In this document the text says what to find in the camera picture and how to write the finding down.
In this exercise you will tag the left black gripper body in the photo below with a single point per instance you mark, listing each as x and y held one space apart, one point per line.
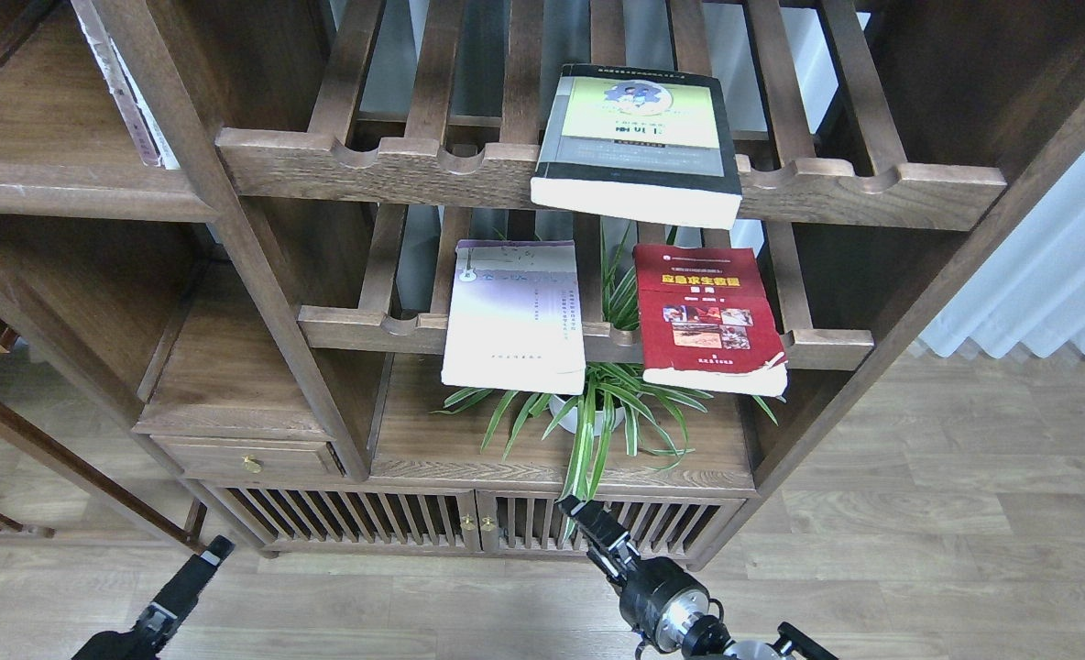
152 631

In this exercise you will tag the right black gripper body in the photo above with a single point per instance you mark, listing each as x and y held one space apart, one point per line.
660 601

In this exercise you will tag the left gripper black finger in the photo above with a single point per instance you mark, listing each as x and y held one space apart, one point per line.
181 593

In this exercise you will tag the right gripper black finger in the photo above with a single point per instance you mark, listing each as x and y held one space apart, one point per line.
609 543

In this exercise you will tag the red paperback book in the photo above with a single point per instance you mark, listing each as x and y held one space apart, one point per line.
705 322

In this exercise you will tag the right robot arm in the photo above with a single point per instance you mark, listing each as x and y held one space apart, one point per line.
709 638

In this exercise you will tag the green spider plant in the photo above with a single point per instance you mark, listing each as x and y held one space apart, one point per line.
615 398

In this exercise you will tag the brass drawer knob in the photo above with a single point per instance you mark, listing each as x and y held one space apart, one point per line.
251 464

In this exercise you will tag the pale lilac paperback book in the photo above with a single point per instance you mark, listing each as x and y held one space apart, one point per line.
515 318

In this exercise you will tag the dark wooden bookshelf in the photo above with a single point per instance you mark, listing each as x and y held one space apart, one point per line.
284 292

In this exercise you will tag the yellow and black thick book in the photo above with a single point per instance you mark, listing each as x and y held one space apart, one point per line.
645 145

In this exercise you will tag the upright white-spined book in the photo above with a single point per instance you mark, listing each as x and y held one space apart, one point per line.
151 144

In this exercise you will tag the white curtain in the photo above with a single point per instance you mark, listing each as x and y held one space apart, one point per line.
1028 298

